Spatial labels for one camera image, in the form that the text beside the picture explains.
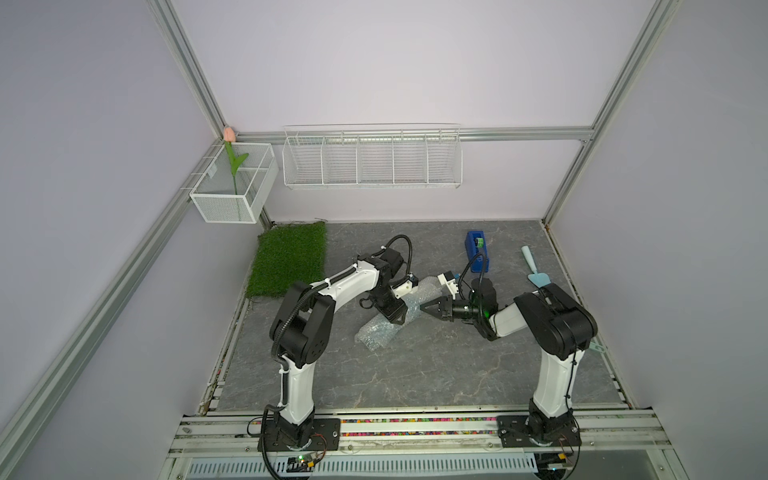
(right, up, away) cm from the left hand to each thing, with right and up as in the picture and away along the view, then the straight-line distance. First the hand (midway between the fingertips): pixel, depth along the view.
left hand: (395, 317), depth 89 cm
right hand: (+7, +3, 0) cm, 8 cm away
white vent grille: (-21, -32, -18) cm, 42 cm away
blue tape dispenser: (+29, +22, +16) cm, 39 cm away
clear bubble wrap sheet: (-6, -4, -5) cm, 8 cm away
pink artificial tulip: (-49, +47, +1) cm, 68 cm away
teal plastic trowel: (+50, +10, +14) cm, 53 cm away
